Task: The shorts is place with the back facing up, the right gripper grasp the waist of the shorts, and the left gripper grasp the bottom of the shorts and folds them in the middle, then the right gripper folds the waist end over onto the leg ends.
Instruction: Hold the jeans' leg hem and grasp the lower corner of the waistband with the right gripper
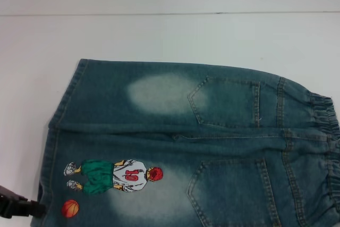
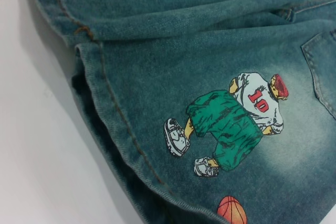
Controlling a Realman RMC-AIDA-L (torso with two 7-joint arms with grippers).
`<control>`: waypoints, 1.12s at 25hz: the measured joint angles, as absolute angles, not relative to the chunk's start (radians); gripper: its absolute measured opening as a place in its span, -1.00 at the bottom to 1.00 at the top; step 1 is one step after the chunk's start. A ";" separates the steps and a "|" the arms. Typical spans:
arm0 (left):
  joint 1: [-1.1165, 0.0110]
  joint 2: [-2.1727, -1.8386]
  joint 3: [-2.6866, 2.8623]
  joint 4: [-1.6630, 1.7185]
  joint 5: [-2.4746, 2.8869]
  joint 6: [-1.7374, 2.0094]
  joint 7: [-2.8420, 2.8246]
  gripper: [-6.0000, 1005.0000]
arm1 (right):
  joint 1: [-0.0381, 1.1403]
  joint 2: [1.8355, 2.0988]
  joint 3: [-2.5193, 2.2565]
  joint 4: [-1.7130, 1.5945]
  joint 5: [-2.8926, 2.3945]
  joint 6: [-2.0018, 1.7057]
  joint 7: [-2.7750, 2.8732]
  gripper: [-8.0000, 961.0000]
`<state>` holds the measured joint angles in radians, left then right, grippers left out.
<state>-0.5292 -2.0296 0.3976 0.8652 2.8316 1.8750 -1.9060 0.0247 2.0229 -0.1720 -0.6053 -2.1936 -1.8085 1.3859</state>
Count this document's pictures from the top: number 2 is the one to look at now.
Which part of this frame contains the blue denim shorts basketball print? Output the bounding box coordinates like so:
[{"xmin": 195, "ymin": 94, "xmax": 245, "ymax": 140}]
[{"xmin": 25, "ymin": 0, "xmax": 336, "ymax": 224}]

